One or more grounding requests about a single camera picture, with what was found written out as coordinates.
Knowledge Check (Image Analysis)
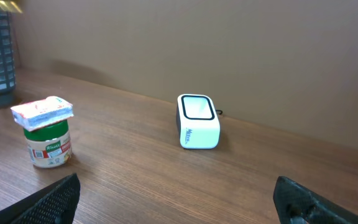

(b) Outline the Knorr jar green lid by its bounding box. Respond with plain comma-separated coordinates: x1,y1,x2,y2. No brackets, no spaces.
22,119,73,169

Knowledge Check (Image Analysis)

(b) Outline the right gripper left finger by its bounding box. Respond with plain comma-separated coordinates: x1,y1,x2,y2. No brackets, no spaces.
0,173,81,224

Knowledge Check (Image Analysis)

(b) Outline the white barcode scanner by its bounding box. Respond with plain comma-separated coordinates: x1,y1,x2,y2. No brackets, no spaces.
176,94,221,149

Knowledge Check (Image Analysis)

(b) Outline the pink Kleenex tissue pack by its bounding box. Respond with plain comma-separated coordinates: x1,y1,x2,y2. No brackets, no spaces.
11,96,74,131

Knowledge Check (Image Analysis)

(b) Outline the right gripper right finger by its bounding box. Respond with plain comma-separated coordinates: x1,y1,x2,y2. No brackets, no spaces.
273,176,358,224

